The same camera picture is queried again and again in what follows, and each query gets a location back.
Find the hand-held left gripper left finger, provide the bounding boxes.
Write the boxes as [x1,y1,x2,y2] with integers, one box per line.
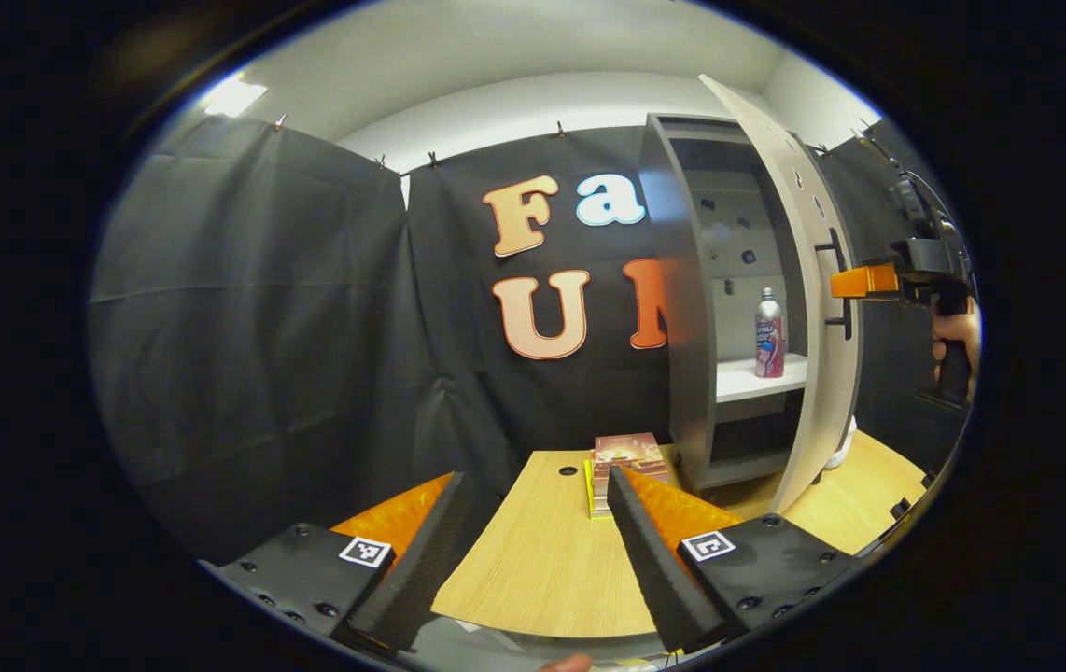
[200,472,470,654]

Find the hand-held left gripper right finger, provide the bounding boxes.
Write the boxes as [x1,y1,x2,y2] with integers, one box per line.
[606,466,859,655]

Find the black cabinet door handle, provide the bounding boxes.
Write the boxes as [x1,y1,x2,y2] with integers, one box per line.
[813,229,856,339]

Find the silver bottle with pink label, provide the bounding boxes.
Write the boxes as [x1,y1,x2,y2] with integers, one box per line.
[755,287,788,379]

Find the beige cabinet door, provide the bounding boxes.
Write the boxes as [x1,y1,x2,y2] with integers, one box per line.
[699,73,865,516]

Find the white cabinet shelf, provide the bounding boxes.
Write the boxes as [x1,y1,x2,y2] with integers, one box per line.
[715,353,809,404]

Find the white round object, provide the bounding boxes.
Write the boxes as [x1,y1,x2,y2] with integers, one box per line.
[824,415,859,469]

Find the black backdrop cloth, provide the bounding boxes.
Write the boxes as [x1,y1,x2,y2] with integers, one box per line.
[88,117,973,561]

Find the ceiling light panel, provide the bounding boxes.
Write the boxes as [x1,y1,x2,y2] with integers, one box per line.
[204,79,268,118]

